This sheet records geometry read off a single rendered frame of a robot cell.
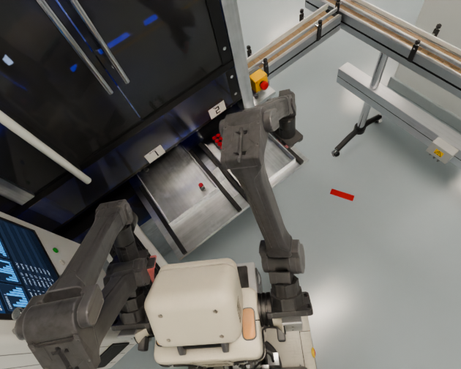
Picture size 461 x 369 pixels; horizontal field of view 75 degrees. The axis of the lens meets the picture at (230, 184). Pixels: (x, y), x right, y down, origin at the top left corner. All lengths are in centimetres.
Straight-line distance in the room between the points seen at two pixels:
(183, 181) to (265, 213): 80
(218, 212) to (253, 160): 76
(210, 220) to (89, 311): 81
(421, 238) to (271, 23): 241
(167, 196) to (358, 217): 135
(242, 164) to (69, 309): 36
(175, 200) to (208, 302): 75
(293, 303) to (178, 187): 78
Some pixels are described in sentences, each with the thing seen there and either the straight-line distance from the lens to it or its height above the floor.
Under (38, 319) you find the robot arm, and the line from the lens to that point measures 57.
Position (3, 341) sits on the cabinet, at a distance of 83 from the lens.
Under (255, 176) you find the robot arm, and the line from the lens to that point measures 57.
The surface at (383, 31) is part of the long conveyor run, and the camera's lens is 182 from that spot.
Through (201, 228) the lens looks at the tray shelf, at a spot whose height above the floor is 88.
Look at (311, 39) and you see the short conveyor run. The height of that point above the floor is 91.
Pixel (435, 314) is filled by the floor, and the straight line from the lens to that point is 221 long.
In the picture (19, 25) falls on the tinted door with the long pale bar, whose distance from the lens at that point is 96.
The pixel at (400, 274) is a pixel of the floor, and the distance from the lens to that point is 218.
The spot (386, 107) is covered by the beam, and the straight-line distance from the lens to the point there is 206.
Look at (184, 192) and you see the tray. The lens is 136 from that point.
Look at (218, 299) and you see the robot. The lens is 68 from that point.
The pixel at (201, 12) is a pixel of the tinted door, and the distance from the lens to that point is 113.
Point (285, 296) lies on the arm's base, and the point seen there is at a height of 123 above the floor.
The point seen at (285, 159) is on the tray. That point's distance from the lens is 135.
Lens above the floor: 205
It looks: 62 degrees down
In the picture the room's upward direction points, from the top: 23 degrees counter-clockwise
